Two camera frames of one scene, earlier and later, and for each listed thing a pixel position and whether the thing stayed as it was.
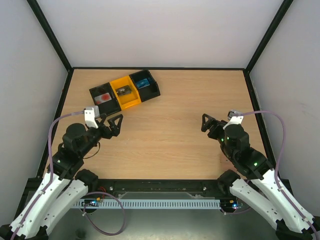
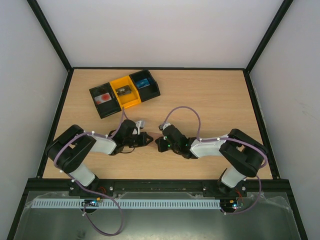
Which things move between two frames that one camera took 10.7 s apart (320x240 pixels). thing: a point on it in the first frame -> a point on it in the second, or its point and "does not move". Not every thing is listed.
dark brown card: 123,90 does not move
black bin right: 146,85 does not move
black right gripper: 215,127 -> 162,144
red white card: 102,98 does not move
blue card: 142,83 does not move
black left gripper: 114,130 -> 143,142
